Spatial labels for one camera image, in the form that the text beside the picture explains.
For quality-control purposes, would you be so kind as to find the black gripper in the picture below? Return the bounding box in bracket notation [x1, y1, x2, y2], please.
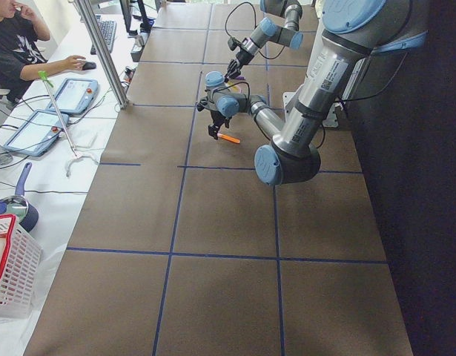
[227, 36, 252, 79]
[196, 96, 231, 140]

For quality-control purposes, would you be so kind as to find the orange highlighter pen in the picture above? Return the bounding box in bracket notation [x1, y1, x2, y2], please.
[217, 133, 240, 144]

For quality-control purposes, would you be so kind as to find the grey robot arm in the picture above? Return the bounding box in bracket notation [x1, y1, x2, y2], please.
[225, 1, 303, 81]
[196, 0, 430, 185]

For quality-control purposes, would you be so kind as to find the black monitor stand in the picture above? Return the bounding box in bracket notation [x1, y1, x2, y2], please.
[119, 0, 154, 37]

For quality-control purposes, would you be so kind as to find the black keyboard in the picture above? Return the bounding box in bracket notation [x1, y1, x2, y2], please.
[97, 20, 117, 53]

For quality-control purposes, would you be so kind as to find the black computer mouse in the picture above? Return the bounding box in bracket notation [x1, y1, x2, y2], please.
[82, 62, 96, 70]

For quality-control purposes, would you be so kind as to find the grabber reacher tool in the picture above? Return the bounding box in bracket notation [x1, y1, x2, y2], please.
[38, 70, 99, 178]

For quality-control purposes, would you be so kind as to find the upper teach pendant tablet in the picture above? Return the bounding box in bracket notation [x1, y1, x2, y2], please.
[48, 78, 99, 115]

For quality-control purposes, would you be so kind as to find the teach pendant tablet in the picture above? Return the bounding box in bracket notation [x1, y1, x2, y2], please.
[48, 78, 99, 115]
[3, 110, 70, 156]

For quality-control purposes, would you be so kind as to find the lower teach pendant tablet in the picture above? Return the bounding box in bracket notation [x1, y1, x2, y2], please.
[3, 110, 70, 156]

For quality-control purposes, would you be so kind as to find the blue saucepan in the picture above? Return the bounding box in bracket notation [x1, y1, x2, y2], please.
[0, 162, 39, 232]

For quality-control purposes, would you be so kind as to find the person in black shirt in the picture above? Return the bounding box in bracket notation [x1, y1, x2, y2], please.
[0, 0, 85, 103]

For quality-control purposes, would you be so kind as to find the red white plastic basket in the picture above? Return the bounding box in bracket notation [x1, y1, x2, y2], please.
[0, 214, 42, 323]

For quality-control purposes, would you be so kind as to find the aluminium frame post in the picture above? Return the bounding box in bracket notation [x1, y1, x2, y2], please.
[75, 0, 129, 110]

